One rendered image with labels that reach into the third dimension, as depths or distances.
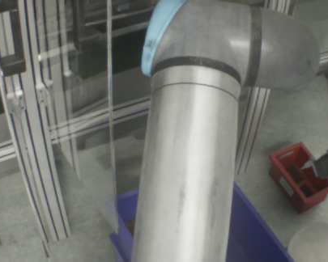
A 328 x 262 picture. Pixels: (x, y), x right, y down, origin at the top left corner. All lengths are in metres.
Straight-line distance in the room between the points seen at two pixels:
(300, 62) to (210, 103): 0.15
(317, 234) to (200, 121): 1.21
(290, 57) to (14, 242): 1.50
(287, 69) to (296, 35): 0.05
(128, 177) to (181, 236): 1.54
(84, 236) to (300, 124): 1.24
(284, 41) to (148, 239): 0.30
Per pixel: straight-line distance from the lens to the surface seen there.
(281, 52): 0.59
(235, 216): 1.55
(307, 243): 1.64
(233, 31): 0.58
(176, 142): 0.51
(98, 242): 1.83
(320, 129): 2.42
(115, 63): 1.48
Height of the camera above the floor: 1.59
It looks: 46 degrees down
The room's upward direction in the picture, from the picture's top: 4 degrees clockwise
